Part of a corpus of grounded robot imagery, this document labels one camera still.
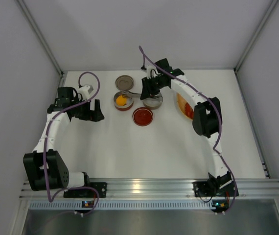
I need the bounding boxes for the orange food piece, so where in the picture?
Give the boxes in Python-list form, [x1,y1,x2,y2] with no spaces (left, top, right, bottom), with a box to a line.
[116,95,127,106]

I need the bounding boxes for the slotted cable duct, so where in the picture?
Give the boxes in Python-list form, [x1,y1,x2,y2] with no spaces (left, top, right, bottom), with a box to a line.
[28,199,277,211]

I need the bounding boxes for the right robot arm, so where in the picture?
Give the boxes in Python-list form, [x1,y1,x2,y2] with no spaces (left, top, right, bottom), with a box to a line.
[140,58,238,197]

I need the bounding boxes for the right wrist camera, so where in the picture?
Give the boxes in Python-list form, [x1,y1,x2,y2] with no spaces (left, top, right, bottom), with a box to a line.
[144,65,158,79]

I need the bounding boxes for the red sausage piece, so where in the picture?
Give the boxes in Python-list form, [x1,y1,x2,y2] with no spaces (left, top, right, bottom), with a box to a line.
[185,103,193,115]

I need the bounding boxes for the brown-banded steel container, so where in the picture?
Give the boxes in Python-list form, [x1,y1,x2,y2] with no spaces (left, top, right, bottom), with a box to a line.
[142,92,163,110]

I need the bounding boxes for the right frame post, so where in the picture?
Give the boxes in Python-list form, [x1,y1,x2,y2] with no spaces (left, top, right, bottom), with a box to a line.
[233,0,279,75]

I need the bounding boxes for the red octopus sausage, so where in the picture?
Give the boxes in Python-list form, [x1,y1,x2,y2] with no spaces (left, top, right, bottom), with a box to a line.
[187,110,194,119]

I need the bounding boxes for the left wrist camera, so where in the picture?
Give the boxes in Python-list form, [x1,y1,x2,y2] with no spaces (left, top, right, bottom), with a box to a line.
[78,85,93,100]

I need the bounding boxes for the red-banded steel container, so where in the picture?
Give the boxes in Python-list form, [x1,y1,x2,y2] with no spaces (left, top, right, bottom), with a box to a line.
[113,91,134,111]

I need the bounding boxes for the woven bamboo boat tray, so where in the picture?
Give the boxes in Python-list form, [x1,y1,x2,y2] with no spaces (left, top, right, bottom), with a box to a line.
[173,92,193,122]

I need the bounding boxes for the metal tongs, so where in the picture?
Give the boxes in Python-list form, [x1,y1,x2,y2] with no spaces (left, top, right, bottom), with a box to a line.
[121,91,163,101]

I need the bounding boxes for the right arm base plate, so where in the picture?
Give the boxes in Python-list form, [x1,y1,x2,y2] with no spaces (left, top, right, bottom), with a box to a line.
[193,181,239,198]

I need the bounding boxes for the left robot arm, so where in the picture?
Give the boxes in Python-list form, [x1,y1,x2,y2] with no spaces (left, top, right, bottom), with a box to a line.
[23,85,104,191]

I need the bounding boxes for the left frame post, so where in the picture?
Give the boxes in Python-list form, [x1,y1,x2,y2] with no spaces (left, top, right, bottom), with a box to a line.
[15,0,64,77]

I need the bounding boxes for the red round lid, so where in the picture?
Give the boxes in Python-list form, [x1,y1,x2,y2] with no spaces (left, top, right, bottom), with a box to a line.
[132,107,154,127]

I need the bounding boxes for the aluminium mounting rail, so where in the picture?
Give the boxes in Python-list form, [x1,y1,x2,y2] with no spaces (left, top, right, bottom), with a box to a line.
[19,178,279,199]

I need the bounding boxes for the brown round lid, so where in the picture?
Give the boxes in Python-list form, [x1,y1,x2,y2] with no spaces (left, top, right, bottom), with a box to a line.
[115,75,134,91]

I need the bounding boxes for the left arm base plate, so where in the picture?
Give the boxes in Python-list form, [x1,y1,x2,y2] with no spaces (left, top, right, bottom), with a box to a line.
[63,182,107,198]

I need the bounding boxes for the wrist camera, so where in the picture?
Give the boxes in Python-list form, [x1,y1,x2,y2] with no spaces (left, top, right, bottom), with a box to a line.
[144,65,158,79]
[78,85,93,100]

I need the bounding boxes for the frame post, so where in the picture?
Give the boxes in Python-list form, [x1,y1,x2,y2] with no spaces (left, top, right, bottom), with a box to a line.
[15,0,64,77]
[233,0,279,75]

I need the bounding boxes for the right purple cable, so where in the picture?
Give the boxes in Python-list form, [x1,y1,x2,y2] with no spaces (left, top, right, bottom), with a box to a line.
[139,45,239,215]

